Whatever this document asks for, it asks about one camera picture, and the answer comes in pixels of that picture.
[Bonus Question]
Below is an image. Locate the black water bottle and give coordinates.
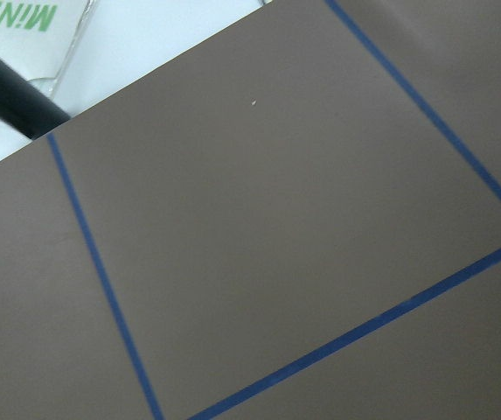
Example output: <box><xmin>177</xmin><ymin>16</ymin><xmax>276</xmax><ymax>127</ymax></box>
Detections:
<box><xmin>0</xmin><ymin>60</ymin><xmax>71</xmax><ymax>140</ymax></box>

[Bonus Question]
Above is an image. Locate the clear plastic MiNi sheet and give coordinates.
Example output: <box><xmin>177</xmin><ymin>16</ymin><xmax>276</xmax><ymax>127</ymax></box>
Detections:
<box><xmin>0</xmin><ymin>0</ymin><xmax>96</xmax><ymax>98</ymax></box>

